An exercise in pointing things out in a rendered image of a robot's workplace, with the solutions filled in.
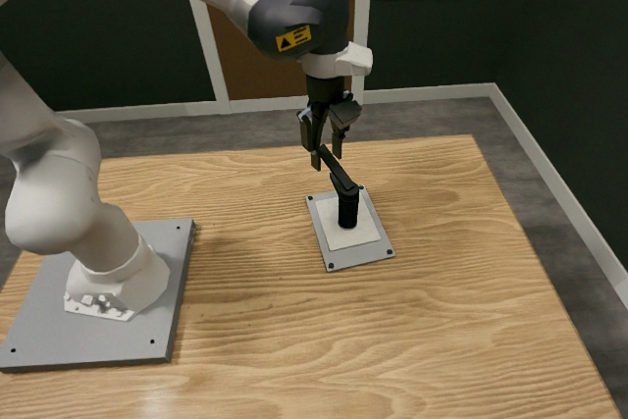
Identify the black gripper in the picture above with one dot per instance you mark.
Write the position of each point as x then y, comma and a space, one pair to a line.
321, 91

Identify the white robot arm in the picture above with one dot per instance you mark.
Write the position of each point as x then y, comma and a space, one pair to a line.
55, 202

